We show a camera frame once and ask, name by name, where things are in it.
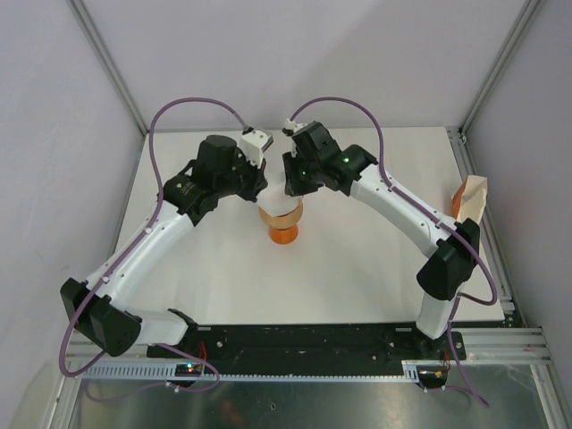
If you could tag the right aluminium frame post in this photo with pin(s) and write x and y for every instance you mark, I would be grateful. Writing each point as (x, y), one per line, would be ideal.
(501, 61)

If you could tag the paper coffee filter stack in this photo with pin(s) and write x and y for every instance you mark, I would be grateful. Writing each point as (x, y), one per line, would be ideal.
(469, 201)

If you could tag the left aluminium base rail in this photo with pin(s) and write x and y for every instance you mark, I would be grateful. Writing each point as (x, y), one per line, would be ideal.
(80, 347)

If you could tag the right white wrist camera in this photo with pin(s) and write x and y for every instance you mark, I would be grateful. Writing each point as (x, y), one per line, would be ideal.
(290, 127)

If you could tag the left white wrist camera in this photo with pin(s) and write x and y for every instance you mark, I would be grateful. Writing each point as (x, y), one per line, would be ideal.
(253, 143)

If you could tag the grey slotted cable duct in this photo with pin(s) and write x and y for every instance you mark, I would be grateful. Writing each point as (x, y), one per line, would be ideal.
(372, 371)

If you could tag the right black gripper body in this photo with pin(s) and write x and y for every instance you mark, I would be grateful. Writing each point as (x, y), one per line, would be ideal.
(303, 173)

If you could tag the aluminium frame post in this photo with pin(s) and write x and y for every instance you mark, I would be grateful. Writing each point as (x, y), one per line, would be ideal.
(501, 61)
(103, 54)

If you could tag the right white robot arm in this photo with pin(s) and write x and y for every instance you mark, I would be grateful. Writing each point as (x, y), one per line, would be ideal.
(451, 248)

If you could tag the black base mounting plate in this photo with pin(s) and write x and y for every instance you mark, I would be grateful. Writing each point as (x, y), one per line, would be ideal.
(296, 345)

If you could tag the orange glass carafe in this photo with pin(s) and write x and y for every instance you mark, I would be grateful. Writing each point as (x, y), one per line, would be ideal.
(283, 236)

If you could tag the wooden dripper ring holder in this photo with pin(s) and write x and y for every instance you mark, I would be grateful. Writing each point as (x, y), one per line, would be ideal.
(284, 221)

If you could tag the right aluminium table rail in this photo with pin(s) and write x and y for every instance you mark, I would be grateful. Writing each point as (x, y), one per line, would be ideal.
(510, 340)

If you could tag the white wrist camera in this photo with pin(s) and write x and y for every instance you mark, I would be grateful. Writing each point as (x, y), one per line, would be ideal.
(253, 143)
(290, 127)

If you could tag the left aluminium frame post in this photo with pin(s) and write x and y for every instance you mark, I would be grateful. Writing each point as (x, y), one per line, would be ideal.
(103, 54)

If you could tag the white paper coffee filter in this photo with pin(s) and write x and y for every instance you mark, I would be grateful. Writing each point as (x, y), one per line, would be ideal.
(275, 201)

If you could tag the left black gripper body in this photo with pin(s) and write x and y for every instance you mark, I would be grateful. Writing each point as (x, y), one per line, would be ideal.
(242, 179)

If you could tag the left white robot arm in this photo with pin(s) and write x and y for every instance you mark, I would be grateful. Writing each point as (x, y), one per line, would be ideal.
(99, 307)

